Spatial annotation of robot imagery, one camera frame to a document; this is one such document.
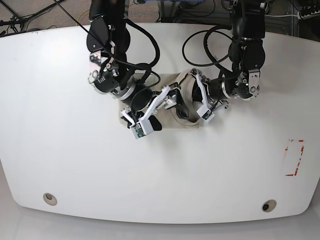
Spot left-arm gripper body white bracket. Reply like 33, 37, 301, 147
190, 69, 229, 112

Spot right-arm gripper body white bracket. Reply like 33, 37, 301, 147
120, 84, 181, 125

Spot beige T-shirt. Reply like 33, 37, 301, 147
117, 70, 200, 129

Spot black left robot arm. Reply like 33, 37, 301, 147
190, 0, 266, 111

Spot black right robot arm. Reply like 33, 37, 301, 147
86, 0, 198, 137

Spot red tape rectangle marker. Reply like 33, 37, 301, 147
282, 139, 305, 177

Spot white power strip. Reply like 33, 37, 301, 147
297, 4, 320, 20

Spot black tripod legs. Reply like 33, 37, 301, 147
0, 0, 76, 35

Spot left-arm wrist camera box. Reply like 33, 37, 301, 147
196, 105, 215, 122

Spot right-arm wrist camera box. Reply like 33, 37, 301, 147
129, 120, 154, 139

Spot right table cable grommet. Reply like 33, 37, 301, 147
261, 199, 277, 213

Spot table cable grommet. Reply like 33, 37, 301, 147
43, 193, 58, 206
261, 199, 277, 213

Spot left table cable grommet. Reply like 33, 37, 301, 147
43, 193, 58, 206

